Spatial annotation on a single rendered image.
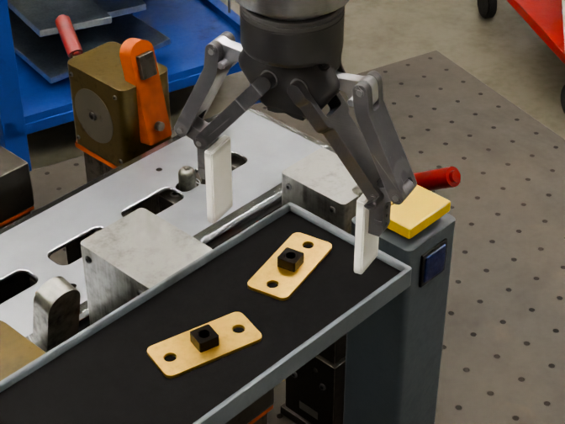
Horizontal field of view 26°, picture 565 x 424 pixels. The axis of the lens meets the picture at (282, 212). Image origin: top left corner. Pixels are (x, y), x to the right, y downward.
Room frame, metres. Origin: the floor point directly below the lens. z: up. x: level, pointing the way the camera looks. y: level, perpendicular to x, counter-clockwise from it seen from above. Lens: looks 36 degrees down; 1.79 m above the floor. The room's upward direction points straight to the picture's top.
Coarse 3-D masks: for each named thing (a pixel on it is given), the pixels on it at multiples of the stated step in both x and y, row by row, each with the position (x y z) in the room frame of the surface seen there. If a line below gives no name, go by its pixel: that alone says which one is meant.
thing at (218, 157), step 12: (216, 144) 0.83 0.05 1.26; (228, 144) 0.84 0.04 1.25; (204, 156) 0.82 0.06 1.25; (216, 156) 0.82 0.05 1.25; (228, 156) 0.84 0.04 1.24; (216, 168) 0.82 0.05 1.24; (228, 168) 0.84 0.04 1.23; (216, 180) 0.82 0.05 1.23; (228, 180) 0.83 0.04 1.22; (216, 192) 0.82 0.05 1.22; (228, 192) 0.83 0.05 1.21; (216, 204) 0.82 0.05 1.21; (228, 204) 0.83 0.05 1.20; (216, 216) 0.82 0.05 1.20
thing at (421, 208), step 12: (420, 192) 0.90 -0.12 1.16; (432, 192) 0.90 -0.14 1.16; (396, 204) 0.88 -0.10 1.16; (408, 204) 0.88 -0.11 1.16; (420, 204) 0.88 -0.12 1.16; (432, 204) 0.88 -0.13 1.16; (444, 204) 0.88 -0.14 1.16; (396, 216) 0.87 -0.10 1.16; (408, 216) 0.87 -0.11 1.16; (420, 216) 0.87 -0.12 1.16; (432, 216) 0.87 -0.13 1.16; (396, 228) 0.86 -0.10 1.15; (408, 228) 0.85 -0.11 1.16; (420, 228) 0.86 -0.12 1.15
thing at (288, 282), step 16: (288, 240) 0.83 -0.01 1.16; (304, 240) 0.83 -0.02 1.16; (320, 240) 0.83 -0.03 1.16; (272, 256) 0.81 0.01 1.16; (288, 256) 0.80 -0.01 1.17; (304, 256) 0.81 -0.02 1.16; (320, 256) 0.81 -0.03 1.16; (256, 272) 0.78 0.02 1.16; (272, 272) 0.78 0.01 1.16; (288, 272) 0.78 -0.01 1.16; (304, 272) 0.78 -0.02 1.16; (256, 288) 0.76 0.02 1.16; (272, 288) 0.76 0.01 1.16; (288, 288) 0.76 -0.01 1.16
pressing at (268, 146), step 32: (256, 128) 1.27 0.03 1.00; (288, 128) 1.27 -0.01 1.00; (160, 160) 1.20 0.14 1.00; (192, 160) 1.20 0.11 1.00; (256, 160) 1.20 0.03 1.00; (288, 160) 1.20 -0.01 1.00; (96, 192) 1.13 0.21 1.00; (128, 192) 1.13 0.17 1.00; (160, 192) 1.14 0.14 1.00; (192, 192) 1.13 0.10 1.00; (256, 192) 1.13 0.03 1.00; (32, 224) 1.07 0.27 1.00; (64, 224) 1.07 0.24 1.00; (96, 224) 1.07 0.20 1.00; (192, 224) 1.07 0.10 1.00; (224, 224) 1.07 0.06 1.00; (0, 256) 1.02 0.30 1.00; (32, 256) 1.02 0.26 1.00; (32, 288) 0.96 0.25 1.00; (0, 320) 0.91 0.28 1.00; (32, 320) 0.91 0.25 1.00
